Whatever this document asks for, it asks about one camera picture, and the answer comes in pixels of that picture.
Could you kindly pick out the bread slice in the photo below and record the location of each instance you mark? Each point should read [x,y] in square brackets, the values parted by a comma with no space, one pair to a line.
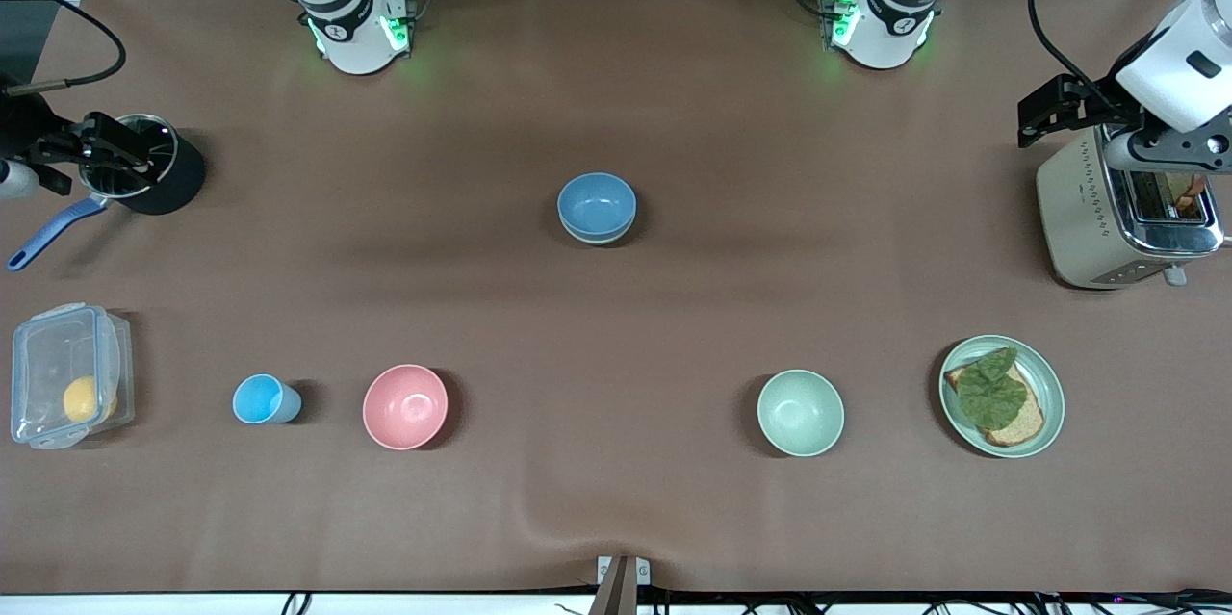
[1026,423]

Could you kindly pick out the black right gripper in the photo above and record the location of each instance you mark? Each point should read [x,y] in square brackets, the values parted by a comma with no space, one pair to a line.
[21,129]

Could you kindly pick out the light blue cup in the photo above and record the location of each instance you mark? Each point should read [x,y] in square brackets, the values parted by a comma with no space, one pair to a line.
[258,399]

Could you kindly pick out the blue bowl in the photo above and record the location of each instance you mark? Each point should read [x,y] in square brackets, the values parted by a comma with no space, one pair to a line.
[597,201]

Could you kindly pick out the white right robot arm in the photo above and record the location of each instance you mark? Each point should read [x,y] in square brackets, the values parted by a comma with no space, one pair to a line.
[351,28]

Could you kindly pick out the clear plastic lidded container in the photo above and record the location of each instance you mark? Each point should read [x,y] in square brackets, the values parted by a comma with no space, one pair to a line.
[43,355]

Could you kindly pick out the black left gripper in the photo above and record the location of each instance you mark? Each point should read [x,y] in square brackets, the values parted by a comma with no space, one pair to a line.
[1100,102]

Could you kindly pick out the yellow round fruit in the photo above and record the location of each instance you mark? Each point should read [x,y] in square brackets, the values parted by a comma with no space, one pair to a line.
[82,398]

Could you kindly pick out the green lettuce leaf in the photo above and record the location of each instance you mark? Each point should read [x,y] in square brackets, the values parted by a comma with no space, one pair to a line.
[991,394]

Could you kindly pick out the glass lid with blue knob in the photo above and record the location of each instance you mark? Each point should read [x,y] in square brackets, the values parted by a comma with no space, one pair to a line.
[166,139]

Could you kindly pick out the pink bowl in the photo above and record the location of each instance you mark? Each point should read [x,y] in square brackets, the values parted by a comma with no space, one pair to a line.
[405,407]

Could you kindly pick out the metal table edge bracket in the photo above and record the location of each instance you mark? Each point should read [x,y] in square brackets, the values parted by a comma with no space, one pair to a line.
[624,586]

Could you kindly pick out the pale green bowl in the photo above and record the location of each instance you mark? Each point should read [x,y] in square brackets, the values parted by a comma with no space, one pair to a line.
[800,413]
[597,241]

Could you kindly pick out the brown toast slice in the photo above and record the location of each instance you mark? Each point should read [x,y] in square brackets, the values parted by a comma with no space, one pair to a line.
[1189,199]

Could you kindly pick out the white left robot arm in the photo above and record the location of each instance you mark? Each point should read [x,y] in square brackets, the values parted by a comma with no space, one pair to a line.
[895,18]

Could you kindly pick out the beige and chrome toaster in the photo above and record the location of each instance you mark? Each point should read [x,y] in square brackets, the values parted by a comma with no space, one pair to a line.
[1078,230]

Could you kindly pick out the pale green plate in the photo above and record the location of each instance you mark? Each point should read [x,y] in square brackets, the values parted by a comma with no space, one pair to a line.
[1049,384]

